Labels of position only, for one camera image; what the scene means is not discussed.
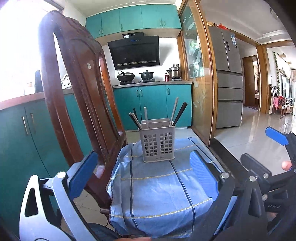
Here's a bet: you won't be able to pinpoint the stainless steel stockpot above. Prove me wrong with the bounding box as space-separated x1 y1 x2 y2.
166 64 182 79

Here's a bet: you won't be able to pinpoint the black gas stove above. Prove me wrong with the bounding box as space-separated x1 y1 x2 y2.
119 79 160 84

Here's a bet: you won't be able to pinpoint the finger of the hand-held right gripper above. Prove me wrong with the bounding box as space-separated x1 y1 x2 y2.
240 153 272 183
265 127 296 160

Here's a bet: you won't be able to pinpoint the wood-framed glass sliding door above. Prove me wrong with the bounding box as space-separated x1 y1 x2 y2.
178 0 219 147

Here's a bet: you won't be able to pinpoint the teal wall cabinets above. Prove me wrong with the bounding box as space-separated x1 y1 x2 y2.
85 5 182 39

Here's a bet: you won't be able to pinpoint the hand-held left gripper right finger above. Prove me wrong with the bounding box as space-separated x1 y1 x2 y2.
189 150 269 241

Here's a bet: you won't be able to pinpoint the red bag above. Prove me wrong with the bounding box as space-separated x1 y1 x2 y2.
207 22 229 30

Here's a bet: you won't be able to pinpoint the black cooking pot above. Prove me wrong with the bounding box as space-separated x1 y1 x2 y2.
139 71 156 81

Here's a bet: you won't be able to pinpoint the green hanging garland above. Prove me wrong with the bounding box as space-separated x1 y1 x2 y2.
273 51 281 95

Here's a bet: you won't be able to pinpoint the white plastic utensil basket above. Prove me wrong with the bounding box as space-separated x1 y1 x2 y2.
138 118 176 163

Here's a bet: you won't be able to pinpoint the teal stove base cabinet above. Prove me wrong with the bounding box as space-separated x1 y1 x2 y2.
112 83 193 131

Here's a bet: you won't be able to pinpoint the dark countertop container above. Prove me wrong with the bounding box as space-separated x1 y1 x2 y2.
35 70 43 93

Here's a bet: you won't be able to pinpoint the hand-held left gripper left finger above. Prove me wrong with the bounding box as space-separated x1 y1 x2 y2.
19 150 99 241

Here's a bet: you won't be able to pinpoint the grey refrigerator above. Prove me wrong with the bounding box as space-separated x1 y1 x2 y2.
207 25 244 129

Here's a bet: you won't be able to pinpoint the white dish rack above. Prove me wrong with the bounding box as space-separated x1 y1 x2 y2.
60 74 74 88

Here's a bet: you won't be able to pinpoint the wooden interior doorway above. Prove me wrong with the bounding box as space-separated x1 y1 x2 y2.
242 56 260 109

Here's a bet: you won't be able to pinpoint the carved wooden chair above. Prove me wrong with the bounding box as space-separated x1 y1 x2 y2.
38 10 127 209

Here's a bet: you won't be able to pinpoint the blue checked cloth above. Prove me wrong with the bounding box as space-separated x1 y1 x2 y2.
107 137 238 239

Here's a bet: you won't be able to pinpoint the black wok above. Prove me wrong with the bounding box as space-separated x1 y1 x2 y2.
117 71 136 82

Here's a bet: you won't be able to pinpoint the wooden living room chairs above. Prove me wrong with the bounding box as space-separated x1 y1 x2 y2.
269 85 294 118

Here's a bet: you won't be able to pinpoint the black range hood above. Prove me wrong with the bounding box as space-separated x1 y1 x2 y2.
107 32 160 70

